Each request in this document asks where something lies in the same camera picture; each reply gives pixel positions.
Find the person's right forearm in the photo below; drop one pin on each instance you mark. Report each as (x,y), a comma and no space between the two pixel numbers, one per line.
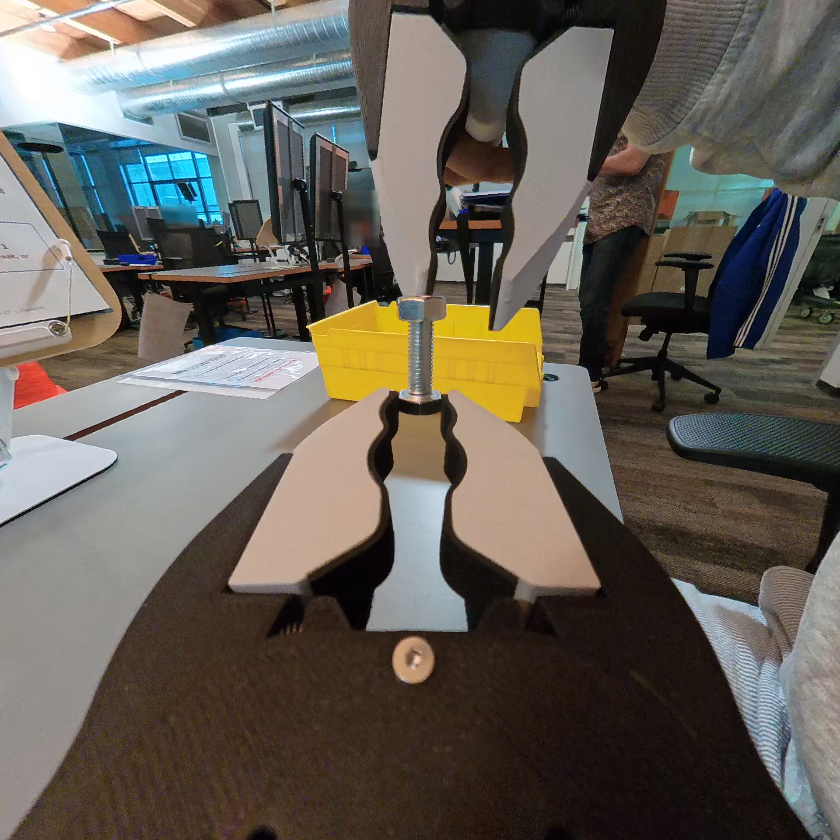
(741,85)

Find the grey cardboard panel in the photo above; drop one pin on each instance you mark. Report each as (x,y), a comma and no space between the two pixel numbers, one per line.
(164,328)

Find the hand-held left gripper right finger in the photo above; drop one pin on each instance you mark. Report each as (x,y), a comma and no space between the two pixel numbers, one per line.
(518,505)

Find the black mesh chair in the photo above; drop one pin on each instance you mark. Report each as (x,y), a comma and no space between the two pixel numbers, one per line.
(754,446)

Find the red object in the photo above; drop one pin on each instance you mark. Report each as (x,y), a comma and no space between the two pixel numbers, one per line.
(36,387)

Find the blue striped jacket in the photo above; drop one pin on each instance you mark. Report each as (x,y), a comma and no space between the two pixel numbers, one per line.
(754,275)

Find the grey desk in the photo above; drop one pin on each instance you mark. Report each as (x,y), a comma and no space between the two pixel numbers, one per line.
(131,558)

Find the dark wheeled cart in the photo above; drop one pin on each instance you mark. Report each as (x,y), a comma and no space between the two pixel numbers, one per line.
(820,282)

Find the silver nut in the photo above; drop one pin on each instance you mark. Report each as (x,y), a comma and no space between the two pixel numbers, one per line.
(420,396)

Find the black office chair with armrests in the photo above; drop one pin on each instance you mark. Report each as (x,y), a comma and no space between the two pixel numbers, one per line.
(663,308)

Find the person's right hand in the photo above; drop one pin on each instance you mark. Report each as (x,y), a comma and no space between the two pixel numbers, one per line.
(479,164)

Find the person's grey sweater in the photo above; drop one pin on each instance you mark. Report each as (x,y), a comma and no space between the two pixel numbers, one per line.
(817,689)

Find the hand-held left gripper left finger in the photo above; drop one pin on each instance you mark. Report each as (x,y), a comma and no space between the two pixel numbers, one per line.
(315,499)

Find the blue tray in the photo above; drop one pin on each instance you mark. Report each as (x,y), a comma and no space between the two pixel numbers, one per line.
(134,260)

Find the wall air vent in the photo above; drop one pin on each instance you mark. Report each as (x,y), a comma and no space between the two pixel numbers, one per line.
(193,127)

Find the wooden-edged desk with black legs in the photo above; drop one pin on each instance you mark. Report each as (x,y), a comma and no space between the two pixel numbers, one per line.
(249,270)

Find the wooden document stand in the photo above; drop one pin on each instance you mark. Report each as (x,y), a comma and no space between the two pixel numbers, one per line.
(46,472)

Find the wooden-edged standing desk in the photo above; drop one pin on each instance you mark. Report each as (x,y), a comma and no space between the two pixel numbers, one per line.
(484,269)

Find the silver ventilation duct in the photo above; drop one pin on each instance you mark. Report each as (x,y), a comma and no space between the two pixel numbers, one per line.
(262,98)
(229,52)

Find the silver hex bolt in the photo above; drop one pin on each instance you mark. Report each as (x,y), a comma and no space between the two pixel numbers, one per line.
(420,354)

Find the brown cardboard box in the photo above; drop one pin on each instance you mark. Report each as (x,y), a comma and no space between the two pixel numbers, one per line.
(705,229)

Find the blue-lit window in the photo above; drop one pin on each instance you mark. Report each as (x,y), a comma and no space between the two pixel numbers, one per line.
(164,177)

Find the printed instruction paper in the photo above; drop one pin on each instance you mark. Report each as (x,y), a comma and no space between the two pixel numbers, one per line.
(39,262)

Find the tall black monitor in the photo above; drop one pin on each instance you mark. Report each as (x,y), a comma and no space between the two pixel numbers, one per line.
(285,170)
(328,187)

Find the yellow plastic bin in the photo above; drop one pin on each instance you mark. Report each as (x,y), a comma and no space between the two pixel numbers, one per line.
(367,367)

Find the small black monitor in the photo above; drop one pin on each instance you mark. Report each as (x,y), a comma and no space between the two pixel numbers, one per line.
(246,220)

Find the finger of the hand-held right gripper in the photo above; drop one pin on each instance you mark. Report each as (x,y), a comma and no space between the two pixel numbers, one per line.
(413,131)
(564,131)

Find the laminated paper sheet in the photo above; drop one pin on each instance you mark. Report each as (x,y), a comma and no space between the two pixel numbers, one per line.
(223,371)

